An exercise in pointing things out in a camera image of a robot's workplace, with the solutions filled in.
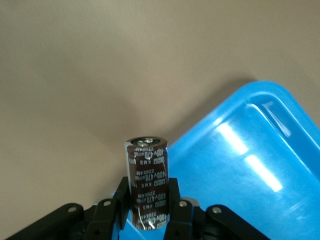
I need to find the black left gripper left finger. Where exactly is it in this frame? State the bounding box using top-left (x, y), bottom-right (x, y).
top-left (84, 176), bottom-right (133, 240)

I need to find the black terminal block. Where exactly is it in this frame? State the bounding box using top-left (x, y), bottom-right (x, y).
top-left (124, 136), bottom-right (169, 231)

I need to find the blue plastic tray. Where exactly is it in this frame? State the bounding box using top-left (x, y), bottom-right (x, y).
top-left (111, 79), bottom-right (320, 240)

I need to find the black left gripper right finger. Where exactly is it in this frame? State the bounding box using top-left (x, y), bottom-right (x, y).
top-left (163, 177), bottom-right (199, 240)

